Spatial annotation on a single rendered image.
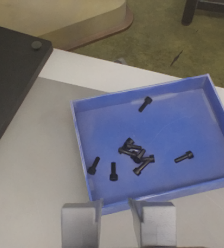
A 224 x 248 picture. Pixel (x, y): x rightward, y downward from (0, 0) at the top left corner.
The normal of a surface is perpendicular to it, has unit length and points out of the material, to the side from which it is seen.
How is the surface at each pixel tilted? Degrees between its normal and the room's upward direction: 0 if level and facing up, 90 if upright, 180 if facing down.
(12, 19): 0
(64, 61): 0
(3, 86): 0
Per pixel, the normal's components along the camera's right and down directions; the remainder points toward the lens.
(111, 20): 0.44, 0.79
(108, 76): 0.00, -0.48
